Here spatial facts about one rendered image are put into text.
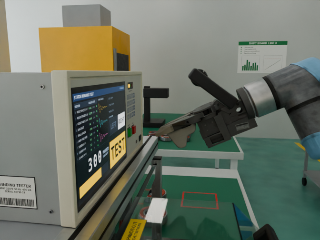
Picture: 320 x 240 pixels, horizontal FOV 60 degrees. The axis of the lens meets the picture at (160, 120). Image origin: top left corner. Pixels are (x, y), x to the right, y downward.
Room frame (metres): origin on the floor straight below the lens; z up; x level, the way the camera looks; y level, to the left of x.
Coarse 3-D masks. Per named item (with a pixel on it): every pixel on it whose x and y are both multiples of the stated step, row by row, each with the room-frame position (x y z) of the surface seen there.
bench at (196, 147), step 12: (168, 120) 3.23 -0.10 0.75; (144, 132) 2.58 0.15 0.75; (168, 144) 2.14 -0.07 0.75; (192, 144) 2.14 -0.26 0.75; (204, 144) 2.14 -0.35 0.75; (228, 144) 2.14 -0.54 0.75; (168, 156) 1.98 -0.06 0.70; (180, 156) 1.97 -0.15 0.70; (192, 156) 1.96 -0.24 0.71; (204, 156) 1.94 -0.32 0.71; (216, 156) 1.93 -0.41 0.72; (228, 156) 1.92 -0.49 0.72; (240, 156) 1.91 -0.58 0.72; (216, 168) 3.67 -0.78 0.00
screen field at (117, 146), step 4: (124, 132) 0.58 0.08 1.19; (120, 136) 0.55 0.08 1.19; (124, 136) 0.58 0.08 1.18; (112, 140) 0.50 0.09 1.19; (116, 140) 0.52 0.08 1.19; (120, 140) 0.55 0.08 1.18; (124, 140) 0.58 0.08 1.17; (112, 144) 0.50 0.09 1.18; (116, 144) 0.52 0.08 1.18; (120, 144) 0.55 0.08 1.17; (124, 144) 0.58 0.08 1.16; (112, 148) 0.50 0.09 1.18; (116, 148) 0.52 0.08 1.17; (120, 148) 0.55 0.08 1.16; (124, 148) 0.58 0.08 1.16; (112, 152) 0.50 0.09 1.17; (116, 152) 0.52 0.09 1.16; (120, 152) 0.55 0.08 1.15; (124, 152) 0.58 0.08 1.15; (112, 156) 0.50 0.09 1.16; (116, 156) 0.52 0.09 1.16; (120, 156) 0.55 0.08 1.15; (112, 160) 0.50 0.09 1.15; (116, 160) 0.52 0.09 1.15; (112, 164) 0.50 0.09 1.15
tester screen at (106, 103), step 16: (80, 96) 0.37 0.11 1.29; (96, 96) 0.43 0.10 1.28; (112, 96) 0.51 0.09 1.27; (80, 112) 0.37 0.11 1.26; (96, 112) 0.43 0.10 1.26; (112, 112) 0.51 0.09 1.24; (80, 128) 0.37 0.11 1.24; (96, 128) 0.42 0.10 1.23; (80, 144) 0.37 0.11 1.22; (96, 144) 0.42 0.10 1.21; (80, 160) 0.36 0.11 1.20; (80, 176) 0.36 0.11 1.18
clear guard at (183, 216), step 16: (128, 208) 0.49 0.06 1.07; (144, 208) 0.49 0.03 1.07; (160, 208) 0.49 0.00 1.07; (176, 208) 0.49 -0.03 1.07; (192, 208) 0.49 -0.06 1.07; (208, 208) 0.49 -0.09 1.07; (224, 208) 0.49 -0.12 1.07; (160, 224) 0.43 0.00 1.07; (176, 224) 0.43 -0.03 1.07; (192, 224) 0.43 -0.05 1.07; (208, 224) 0.43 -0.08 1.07; (224, 224) 0.43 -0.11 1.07; (240, 224) 0.44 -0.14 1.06
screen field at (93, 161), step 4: (96, 152) 0.42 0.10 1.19; (100, 152) 0.44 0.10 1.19; (92, 156) 0.40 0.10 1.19; (96, 156) 0.42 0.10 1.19; (100, 156) 0.44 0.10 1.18; (88, 160) 0.39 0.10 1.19; (92, 160) 0.40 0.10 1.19; (96, 160) 0.42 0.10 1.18; (100, 160) 0.44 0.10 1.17; (88, 164) 0.39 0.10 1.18; (92, 164) 0.40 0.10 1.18; (96, 164) 0.42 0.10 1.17; (88, 168) 0.39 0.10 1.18; (92, 168) 0.40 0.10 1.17; (88, 172) 0.39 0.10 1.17
